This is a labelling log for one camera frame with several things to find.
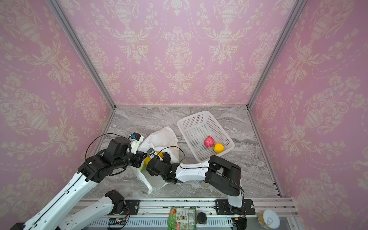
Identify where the small orange toy fruit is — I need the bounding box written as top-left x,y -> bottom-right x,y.
213,143 -> 225,153

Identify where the aluminium corner post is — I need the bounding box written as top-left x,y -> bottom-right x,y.
46,0 -> 116,110
247,0 -> 307,111

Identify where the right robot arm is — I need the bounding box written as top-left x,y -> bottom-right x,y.
146,155 -> 244,212

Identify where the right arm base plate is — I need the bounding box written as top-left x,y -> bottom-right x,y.
214,199 -> 256,216

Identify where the aluminium front rail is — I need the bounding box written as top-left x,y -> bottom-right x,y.
58,196 -> 300,230

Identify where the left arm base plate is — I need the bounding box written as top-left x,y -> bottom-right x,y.
112,199 -> 140,216

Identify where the red toy apple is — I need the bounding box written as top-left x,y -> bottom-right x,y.
204,136 -> 216,148

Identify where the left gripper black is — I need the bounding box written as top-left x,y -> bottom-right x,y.
114,149 -> 150,170

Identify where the white plastic basket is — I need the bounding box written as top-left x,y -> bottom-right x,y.
177,111 -> 235,163

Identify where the white plastic bag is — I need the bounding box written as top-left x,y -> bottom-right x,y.
132,126 -> 179,194

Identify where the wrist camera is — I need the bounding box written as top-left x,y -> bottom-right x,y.
128,132 -> 144,155
147,148 -> 158,159

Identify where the white lid tin can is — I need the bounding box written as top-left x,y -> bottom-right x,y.
257,209 -> 280,230

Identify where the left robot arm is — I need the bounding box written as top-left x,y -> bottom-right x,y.
11,133 -> 147,230

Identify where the yellow toy banana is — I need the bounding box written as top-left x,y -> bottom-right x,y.
141,152 -> 164,172

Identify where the right aluminium corner post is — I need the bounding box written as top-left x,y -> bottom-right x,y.
247,0 -> 307,111

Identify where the dark jar on rail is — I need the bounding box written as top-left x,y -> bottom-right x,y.
196,212 -> 207,225

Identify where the left aluminium corner post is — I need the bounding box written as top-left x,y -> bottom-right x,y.
46,0 -> 116,110

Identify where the green snack packet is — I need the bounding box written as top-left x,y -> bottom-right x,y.
167,207 -> 197,230

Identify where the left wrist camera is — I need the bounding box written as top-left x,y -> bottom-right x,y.
128,132 -> 144,155

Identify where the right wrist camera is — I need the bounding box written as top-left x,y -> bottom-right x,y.
147,148 -> 158,159

